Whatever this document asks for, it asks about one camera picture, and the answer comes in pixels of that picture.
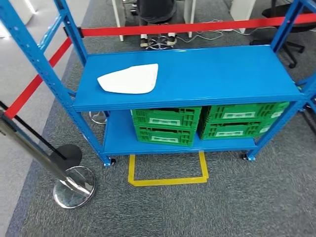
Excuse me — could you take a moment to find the person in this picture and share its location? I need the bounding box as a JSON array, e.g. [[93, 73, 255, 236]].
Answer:
[[137, 0, 178, 48]]

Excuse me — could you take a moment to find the black office chair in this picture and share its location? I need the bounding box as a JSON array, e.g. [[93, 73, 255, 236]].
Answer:
[[250, 0, 316, 69]]

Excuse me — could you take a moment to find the black stool chrome base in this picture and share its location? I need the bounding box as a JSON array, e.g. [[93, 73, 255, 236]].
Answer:
[[146, 33, 173, 51]]

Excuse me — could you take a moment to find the red barrier belt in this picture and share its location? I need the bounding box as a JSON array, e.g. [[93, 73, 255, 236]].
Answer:
[[4, 37, 72, 120], [81, 13, 316, 37]]

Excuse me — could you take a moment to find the blue metal shelf rack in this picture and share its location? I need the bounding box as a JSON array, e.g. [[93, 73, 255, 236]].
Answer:
[[0, 0, 316, 167]]

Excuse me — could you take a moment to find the white partition block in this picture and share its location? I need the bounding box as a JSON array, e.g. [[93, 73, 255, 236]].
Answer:
[[0, 0, 35, 38]]

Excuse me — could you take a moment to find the chrome stanchion post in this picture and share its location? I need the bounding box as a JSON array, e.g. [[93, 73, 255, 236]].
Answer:
[[0, 111, 96, 209]]

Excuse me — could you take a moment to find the black stanchion post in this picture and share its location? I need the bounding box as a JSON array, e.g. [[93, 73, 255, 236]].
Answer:
[[0, 101, 82, 171]]

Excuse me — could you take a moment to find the white plastic mirror cover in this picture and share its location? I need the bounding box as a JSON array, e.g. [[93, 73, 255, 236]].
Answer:
[[97, 63, 158, 95]]

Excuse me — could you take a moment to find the green plastic crate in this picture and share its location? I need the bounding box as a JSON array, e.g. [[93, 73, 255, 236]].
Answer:
[[197, 102, 290, 141], [130, 106, 201, 147]]

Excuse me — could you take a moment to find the chrome stanchion base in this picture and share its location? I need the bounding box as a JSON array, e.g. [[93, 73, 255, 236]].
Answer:
[[89, 111, 108, 125]]

